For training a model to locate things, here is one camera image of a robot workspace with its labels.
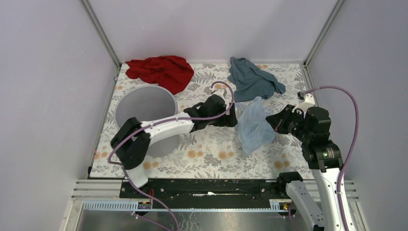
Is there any aluminium frame post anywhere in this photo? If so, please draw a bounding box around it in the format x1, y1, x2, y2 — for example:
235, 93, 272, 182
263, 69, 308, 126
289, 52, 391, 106
304, 0, 345, 66
79, 0, 121, 69

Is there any white slotted cable duct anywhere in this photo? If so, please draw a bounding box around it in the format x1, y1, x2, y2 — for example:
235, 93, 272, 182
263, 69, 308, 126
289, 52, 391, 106
83, 200, 288, 212

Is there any aluminium frame post right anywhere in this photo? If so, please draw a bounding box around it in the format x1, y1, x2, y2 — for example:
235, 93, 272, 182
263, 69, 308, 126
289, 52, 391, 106
304, 0, 345, 66

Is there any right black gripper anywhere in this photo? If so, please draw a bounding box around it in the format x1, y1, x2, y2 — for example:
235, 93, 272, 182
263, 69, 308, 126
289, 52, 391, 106
265, 103, 311, 141

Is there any aluminium frame post left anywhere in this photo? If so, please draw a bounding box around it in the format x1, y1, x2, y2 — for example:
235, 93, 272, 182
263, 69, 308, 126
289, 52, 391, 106
79, 0, 121, 69

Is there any grey plastic trash bin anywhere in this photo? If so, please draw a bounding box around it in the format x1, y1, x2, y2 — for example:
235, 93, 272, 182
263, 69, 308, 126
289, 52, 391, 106
115, 85, 179, 157

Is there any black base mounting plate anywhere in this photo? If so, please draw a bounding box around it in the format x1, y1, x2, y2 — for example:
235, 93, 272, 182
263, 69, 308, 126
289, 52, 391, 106
119, 179, 290, 209

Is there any floral patterned table mat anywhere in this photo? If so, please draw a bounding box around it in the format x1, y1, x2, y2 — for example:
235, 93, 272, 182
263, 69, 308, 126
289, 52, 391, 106
89, 63, 314, 180

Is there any light blue plastic trash bag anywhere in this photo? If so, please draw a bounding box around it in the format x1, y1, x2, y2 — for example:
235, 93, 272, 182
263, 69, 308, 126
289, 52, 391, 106
235, 96, 276, 155

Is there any blue-grey crumpled cloth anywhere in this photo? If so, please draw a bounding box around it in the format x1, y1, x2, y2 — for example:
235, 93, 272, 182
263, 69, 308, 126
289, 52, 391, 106
228, 57, 286, 102

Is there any red crumpled cloth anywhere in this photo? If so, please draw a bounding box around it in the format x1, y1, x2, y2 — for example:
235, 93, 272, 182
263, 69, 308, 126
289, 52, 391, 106
126, 55, 194, 95

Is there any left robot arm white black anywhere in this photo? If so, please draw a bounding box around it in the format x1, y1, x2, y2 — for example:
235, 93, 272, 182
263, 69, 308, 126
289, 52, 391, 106
108, 93, 237, 198

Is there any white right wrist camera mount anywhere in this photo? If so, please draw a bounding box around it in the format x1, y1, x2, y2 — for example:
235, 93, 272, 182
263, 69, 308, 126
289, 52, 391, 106
292, 91, 316, 115

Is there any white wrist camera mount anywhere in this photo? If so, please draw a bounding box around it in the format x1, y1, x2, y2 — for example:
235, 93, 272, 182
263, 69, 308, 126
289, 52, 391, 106
292, 91, 316, 115
212, 88, 227, 101

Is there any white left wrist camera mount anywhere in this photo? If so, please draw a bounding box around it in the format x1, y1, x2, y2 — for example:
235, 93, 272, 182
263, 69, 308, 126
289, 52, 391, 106
212, 88, 227, 101

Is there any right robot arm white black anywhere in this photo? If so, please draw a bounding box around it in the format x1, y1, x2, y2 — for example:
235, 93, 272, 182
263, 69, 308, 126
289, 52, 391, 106
266, 104, 357, 231

